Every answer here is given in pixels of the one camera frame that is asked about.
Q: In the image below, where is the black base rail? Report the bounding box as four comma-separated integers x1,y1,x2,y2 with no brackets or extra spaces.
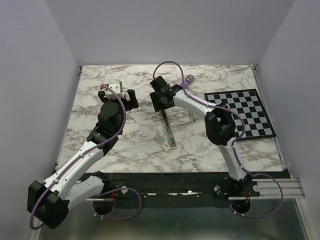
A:
82,171,276,210

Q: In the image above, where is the white staple box sleeve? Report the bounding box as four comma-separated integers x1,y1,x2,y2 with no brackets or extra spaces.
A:
161,140,171,152

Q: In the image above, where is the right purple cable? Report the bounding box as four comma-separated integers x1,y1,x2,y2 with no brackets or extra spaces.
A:
152,60,285,218

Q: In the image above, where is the staple tray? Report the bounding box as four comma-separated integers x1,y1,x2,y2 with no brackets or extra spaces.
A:
154,134,165,143

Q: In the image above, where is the black white checkerboard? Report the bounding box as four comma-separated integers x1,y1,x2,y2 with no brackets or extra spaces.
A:
204,88,276,141

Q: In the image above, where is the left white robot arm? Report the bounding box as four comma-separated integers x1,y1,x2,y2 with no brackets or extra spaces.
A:
27,85,139,230

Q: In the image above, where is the purple glitter microphone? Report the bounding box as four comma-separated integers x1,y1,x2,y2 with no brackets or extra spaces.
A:
180,74,195,88

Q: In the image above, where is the stapler metal base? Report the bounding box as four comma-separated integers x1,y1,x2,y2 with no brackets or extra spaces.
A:
160,110,177,150

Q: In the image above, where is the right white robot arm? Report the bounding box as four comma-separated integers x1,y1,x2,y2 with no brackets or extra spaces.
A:
150,75,252,196

